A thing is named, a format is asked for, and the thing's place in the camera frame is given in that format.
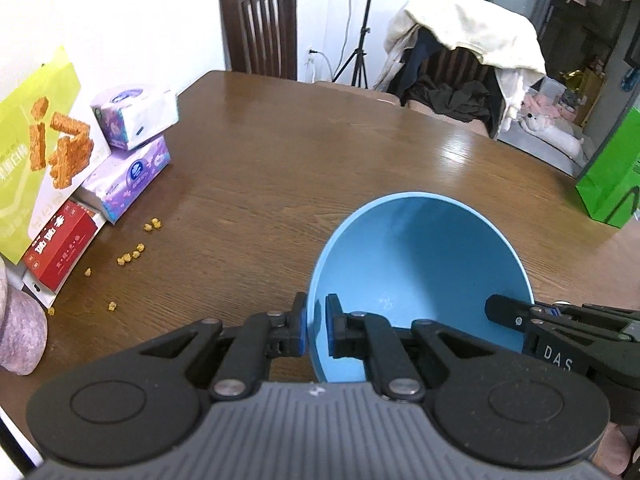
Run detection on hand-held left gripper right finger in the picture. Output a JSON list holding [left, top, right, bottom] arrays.
[[325, 293, 499, 402]]

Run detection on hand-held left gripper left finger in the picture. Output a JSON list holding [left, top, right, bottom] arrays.
[[140, 291, 309, 402]]

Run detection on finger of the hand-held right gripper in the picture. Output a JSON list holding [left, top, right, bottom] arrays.
[[485, 294, 559, 334]]

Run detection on blue bowl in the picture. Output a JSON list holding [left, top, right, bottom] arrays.
[[306, 191, 533, 385]]

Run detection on person's right forearm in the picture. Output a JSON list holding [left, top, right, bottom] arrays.
[[595, 422, 640, 480]]

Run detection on green paper bag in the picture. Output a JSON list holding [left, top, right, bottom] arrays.
[[575, 105, 640, 231]]

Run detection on scattered yellow crumbs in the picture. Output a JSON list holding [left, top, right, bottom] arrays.
[[47, 217, 163, 317]]

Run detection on white plush toy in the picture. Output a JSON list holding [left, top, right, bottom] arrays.
[[517, 110, 586, 158]]

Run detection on black clothes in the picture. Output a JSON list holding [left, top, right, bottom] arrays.
[[400, 27, 501, 126]]

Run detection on purple tissue pack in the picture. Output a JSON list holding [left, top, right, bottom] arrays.
[[79, 135, 172, 224], [90, 86, 180, 152]]

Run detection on dark wooden chair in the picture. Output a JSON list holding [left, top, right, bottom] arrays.
[[425, 50, 497, 92], [218, 0, 299, 81]]

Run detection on red box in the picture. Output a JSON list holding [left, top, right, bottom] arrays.
[[22, 199, 99, 293]]

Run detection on chair draped with clothes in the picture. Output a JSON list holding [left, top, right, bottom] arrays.
[[385, 0, 547, 133]]

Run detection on black tripod stand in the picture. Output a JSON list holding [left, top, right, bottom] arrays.
[[332, 0, 381, 88]]

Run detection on yellow-green snack box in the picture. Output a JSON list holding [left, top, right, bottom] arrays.
[[0, 46, 113, 266]]

